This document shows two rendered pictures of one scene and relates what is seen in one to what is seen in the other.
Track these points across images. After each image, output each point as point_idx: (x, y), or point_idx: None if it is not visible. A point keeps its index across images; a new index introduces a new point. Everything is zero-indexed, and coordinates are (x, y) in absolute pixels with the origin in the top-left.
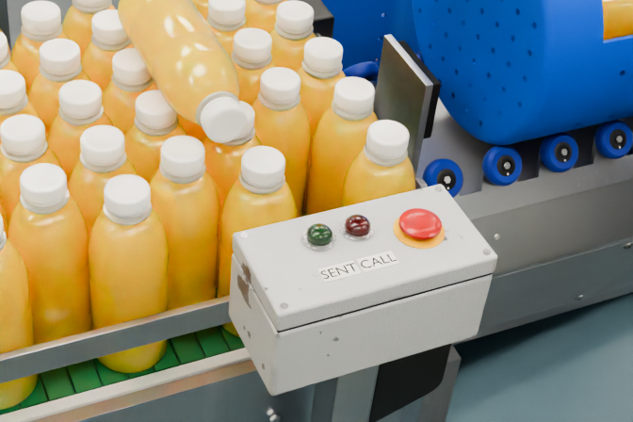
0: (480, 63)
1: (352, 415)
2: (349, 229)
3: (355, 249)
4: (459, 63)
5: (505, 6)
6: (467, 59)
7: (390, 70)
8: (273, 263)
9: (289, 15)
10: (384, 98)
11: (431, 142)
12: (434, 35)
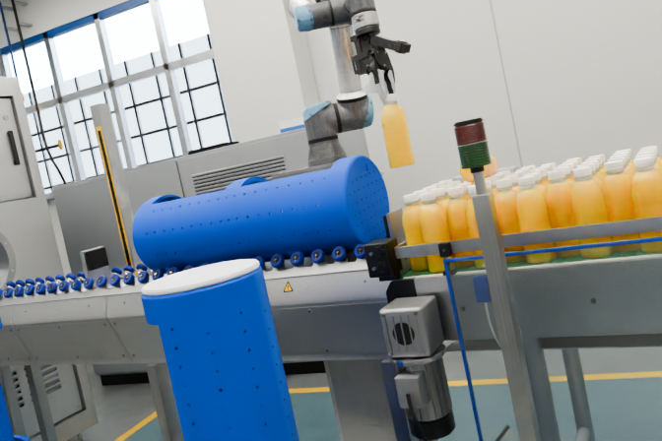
0: (376, 212)
1: None
2: None
3: None
4: (372, 222)
5: (373, 183)
6: (373, 217)
7: (394, 221)
8: (508, 167)
9: (425, 189)
10: (396, 235)
11: None
12: (364, 226)
